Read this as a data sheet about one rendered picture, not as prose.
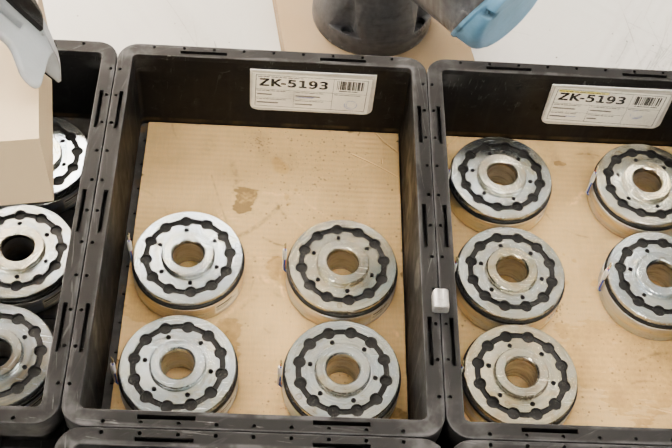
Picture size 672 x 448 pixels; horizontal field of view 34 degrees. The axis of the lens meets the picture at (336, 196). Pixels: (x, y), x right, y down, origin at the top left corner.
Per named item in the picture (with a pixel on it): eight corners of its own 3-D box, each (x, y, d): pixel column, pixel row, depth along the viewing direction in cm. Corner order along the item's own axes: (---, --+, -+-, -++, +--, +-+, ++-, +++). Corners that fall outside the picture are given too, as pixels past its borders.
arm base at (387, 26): (300, -22, 144) (304, -82, 136) (411, -34, 147) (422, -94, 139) (327, 64, 136) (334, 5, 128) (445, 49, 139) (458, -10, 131)
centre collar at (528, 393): (490, 349, 99) (492, 345, 99) (545, 350, 100) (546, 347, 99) (495, 399, 97) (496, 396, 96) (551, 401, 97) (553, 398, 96)
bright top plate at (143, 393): (119, 321, 99) (118, 318, 99) (233, 314, 100) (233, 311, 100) (118, 427, 93) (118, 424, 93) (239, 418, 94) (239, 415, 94)
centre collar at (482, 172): (473, 157, 112) (474, 153, 111) (521, 156, 112) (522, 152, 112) (480, 197, 109) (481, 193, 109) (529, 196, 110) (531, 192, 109)
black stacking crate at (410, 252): (131, 121, 118) (121, 47, 109) (409, 135, 120) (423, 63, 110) (78, 481, 95) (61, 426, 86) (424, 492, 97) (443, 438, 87)
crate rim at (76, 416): (122, 58, 110) (119, 42, 109) (422, 74, 112) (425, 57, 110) (61, 437, 87) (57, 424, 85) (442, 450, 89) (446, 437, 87)
